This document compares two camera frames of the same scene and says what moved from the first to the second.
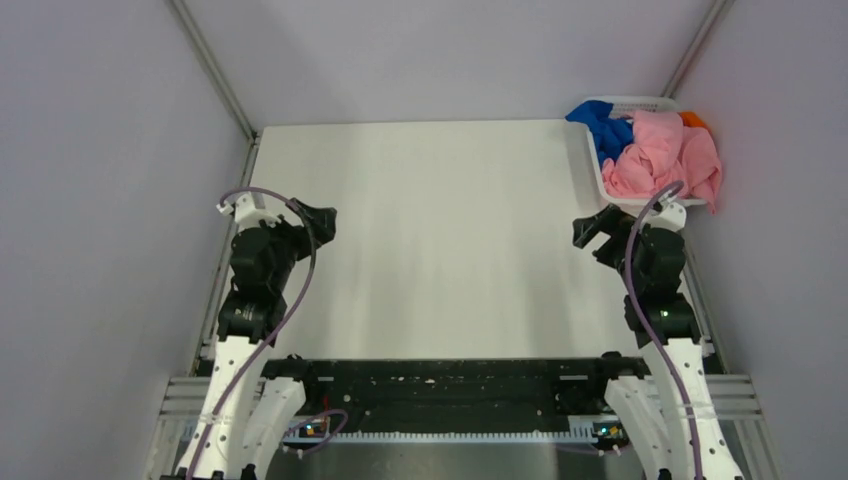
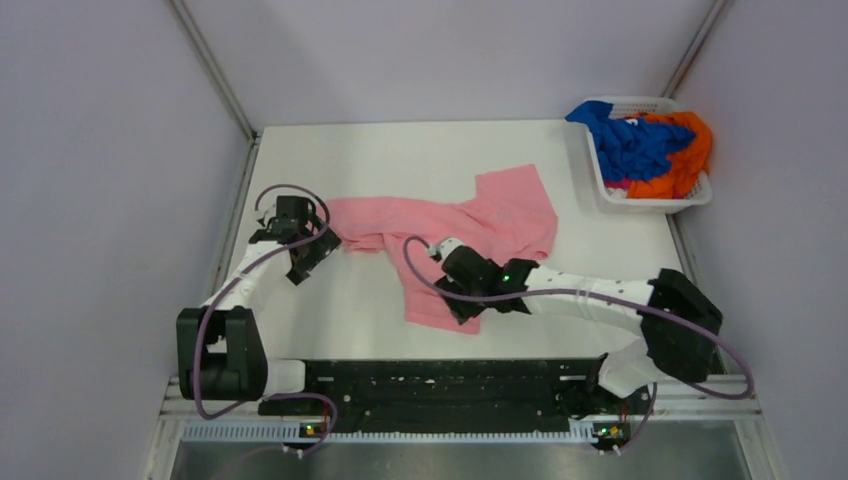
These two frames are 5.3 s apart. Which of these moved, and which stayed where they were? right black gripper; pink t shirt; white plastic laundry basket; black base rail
Moved: right black gripper; pink t shirt
Stayed: black base rail; white plastic laundry basket
